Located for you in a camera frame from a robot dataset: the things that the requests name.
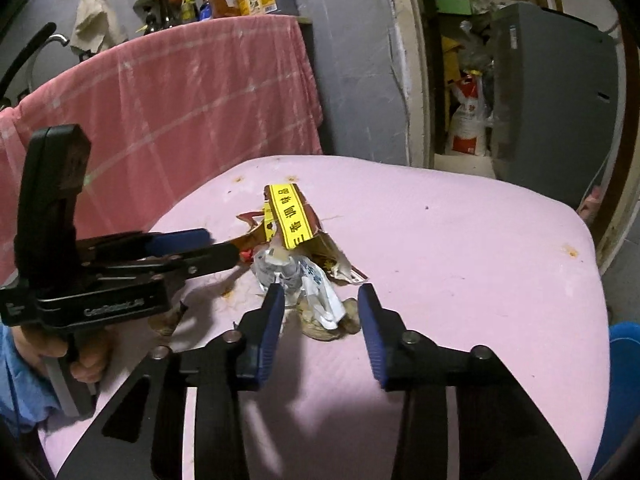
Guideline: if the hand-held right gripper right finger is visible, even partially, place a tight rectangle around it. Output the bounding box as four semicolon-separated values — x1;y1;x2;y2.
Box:
357;282;583;480

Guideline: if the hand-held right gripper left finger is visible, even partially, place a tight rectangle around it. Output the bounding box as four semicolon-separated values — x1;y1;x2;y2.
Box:
57;282;287;480

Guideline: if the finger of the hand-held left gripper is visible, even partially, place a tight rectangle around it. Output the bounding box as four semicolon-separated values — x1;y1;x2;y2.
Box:
80;244;242;284
77;228;214;261

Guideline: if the white wrapper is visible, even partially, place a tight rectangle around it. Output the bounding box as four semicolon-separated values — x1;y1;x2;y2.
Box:
252;245;347;331

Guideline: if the yellow-labelled brown carton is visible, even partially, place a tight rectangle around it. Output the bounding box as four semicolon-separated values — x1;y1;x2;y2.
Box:
236;182;369;286

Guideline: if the blue plastic bucket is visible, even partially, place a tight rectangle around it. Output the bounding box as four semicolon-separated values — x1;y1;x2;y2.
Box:
590;322;640;471

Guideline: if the person's left forearm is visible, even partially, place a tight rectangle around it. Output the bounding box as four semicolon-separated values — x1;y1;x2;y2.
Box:
0;327;66;435

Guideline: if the person's left hand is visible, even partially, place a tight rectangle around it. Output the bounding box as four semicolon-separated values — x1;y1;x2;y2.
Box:
12;331;109;384

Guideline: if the beige peel scrap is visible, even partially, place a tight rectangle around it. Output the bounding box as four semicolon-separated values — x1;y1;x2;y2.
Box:
149;302;189;337
299;297;362;342

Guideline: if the pink floral table cloth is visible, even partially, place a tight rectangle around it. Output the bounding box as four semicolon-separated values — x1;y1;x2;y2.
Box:
37;154;614;480

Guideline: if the pink checked towel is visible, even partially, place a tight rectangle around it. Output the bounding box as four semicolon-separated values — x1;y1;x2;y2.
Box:
0;14;324;272

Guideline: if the metal faucet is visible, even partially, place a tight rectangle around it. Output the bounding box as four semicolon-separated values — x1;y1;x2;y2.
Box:
29;34;69;92

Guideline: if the beige hanging rag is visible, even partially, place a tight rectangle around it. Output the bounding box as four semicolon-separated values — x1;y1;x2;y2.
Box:
69;0;129;56

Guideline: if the white and red sack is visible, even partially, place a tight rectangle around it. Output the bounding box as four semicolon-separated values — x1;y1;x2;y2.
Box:
447;72;494;156

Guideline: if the green box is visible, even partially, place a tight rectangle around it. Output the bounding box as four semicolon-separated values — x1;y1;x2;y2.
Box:
434;0;474;17

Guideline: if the wooden door frame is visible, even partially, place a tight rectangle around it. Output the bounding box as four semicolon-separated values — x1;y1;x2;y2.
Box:
386;0;635;274

